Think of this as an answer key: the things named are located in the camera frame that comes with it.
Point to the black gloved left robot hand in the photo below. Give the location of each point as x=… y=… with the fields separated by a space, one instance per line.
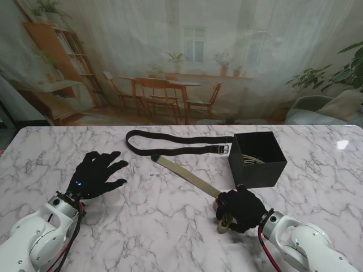
x=92 y=177

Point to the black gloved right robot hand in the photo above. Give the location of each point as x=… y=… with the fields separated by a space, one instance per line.
x=242 y=209

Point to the beige braided belt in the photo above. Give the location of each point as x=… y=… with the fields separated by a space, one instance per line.
x=184 y=174
x=251 y=159

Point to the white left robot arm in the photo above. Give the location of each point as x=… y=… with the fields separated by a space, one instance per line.
x=37 y=238

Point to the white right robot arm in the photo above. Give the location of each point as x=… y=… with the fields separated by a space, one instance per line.
x=303 y=243

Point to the black belt storage box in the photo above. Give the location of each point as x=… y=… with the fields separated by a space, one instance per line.
x=255 y=173

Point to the dark brown braided belt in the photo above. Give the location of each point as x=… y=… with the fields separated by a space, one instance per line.
x=170 y=153

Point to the printed room scene backdrop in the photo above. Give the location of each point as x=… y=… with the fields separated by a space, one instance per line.
x=181 y=56

